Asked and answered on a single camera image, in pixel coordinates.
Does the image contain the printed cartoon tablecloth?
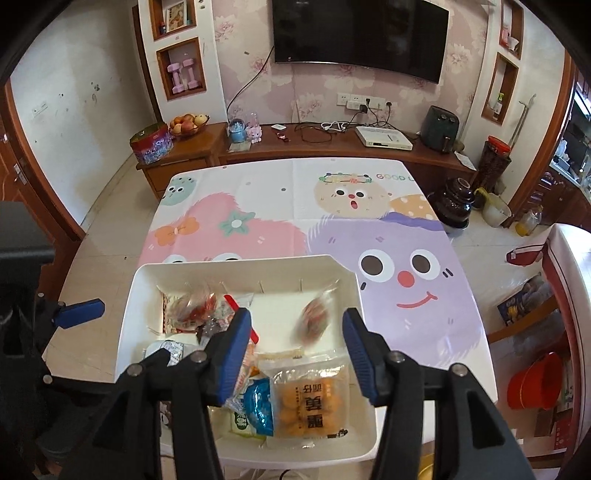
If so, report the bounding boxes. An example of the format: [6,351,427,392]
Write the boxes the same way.
[137,158,498,472]

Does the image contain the dark container with red lid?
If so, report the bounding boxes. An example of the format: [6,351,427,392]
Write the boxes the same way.
[478,135,513,193]

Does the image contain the white mop handle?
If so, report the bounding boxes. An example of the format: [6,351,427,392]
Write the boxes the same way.
[510,95,537,144]

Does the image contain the clear pack of orange cakes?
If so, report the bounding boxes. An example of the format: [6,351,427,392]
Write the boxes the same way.
[265,362,350,442]

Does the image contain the brown wooden door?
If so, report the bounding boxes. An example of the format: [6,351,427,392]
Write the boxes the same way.
[0,78,87,241]

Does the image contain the black wall television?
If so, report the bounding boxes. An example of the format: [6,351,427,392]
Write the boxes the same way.
[271,0,450,85]

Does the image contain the blue cardboard box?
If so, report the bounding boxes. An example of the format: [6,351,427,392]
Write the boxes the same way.
[496,272,555,326]

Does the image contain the dark air fryer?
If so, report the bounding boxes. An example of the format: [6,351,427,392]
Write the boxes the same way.
[423,105,460,153]

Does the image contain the wooden television cabinet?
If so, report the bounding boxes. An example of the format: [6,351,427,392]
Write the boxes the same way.
[136,121,477,200]

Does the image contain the white bucket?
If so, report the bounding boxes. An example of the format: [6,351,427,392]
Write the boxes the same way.
[482,194,513,228]

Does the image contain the small rice roll packet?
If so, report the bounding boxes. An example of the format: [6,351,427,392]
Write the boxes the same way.
[294,290,341,348]

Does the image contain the black television cable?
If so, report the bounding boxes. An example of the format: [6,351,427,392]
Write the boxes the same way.
[226,46,276,123]

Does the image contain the yellow oil bottle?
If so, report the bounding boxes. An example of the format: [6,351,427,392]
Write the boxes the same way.
[515,205,541,237]

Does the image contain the grey white snack packet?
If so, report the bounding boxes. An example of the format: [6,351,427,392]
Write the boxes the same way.
[145,340,186,368]

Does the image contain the blue snack packet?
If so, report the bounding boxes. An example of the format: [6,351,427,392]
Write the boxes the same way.
[242,376,276,437]

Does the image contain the picture frame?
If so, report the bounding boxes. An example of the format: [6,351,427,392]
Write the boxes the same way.
[165,2,188,33]

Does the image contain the white plastic tray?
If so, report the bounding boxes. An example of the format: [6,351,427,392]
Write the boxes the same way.
[115,254,394,466]

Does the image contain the tangle of cables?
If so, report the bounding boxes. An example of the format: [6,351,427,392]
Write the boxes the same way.
[295,107,393,144]

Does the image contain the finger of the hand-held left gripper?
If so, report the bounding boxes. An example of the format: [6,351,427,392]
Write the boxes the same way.
[36,298,106,330]
[41,371,122,398]

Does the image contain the white wall sockets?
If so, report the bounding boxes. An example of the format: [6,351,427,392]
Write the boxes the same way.
[336,92,396,112]

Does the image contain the white set-top box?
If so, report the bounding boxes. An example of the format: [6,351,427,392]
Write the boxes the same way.
[355,126,413,151]

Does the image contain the red blue tin box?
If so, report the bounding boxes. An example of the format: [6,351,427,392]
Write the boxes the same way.
[129,124,174,166]

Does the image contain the dark ceramic jar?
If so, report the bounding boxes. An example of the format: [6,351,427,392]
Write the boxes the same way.
[431,178,476,230]

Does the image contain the nut bar clear packet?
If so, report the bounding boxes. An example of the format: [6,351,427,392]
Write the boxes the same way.
[163,283,219,334]

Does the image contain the bowl of fruit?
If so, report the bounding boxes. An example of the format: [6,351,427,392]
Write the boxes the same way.
[167,112,211,138]

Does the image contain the red bucket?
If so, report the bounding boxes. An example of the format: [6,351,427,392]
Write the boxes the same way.
[507,353,564,411]

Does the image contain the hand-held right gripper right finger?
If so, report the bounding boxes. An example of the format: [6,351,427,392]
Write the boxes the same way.
[342,308,536,480]

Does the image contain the dark cake packet red end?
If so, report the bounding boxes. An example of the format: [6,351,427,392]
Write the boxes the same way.
[196,293,242,345]

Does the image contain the green white snack packet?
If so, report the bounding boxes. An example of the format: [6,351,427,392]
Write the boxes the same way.
[227,408,260,439]

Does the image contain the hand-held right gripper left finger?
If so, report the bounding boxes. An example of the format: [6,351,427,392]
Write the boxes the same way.
[90,308,253,480]

